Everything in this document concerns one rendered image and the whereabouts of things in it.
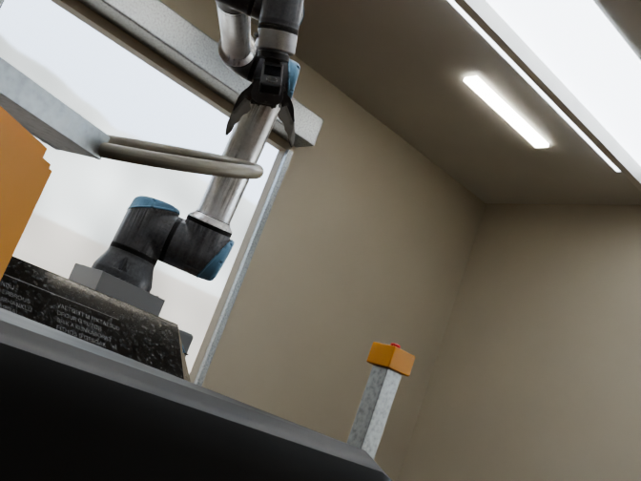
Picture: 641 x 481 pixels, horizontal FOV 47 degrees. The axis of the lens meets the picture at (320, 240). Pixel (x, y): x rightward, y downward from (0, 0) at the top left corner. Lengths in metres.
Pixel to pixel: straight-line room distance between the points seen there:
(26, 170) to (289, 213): 7.25
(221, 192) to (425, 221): 6.62
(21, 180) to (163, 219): 2.12
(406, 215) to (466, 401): 2.22
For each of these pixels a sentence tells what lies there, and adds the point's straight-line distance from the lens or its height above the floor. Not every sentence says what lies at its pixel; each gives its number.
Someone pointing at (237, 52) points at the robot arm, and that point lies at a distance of 2.21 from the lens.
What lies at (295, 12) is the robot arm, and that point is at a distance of 1.68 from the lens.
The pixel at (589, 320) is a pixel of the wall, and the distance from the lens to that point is 8.23.
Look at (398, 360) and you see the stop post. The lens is 2.69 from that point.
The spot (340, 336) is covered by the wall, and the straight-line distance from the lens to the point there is 7.99.
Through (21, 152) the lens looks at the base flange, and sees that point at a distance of 0.18.
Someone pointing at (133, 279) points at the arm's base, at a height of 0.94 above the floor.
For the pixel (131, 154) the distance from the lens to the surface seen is 1.45.
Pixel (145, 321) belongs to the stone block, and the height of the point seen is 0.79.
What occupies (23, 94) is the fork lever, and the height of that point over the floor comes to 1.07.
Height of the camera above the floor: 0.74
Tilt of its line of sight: 13 degrees up
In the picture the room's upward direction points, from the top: 20 degrees clockwise
